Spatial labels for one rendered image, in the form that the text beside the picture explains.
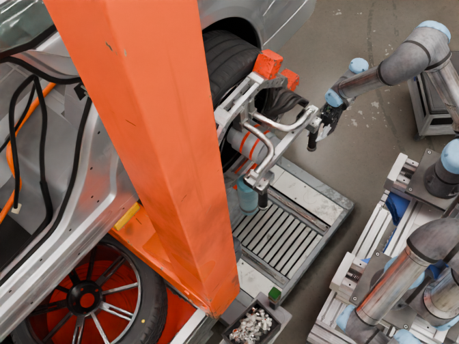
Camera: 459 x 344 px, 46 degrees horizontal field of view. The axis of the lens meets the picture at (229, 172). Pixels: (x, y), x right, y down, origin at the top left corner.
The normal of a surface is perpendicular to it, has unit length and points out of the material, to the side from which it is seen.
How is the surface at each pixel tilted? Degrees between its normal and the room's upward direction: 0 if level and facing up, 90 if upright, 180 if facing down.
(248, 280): 0
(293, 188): 0
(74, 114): 65
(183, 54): 90
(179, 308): 0
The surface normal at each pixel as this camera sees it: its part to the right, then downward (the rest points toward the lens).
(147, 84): 0.78, 0.53
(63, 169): -0.17, -0.33
